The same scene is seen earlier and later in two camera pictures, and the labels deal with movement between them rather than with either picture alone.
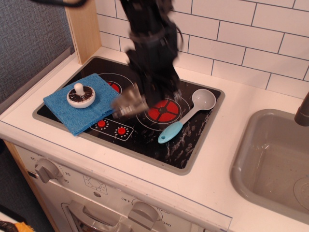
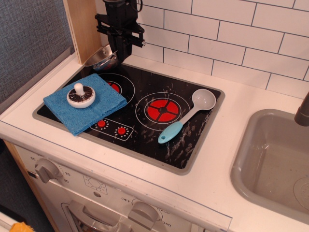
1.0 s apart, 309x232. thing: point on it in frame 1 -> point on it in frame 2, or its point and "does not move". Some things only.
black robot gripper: (152, 56) -> (121, 19)
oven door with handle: (82, 216) does not move
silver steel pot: (130, 102) -> (103, 59)
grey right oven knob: (143, 214) does not move
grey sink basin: (270, 164) does not move
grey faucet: (301, 116) does not move
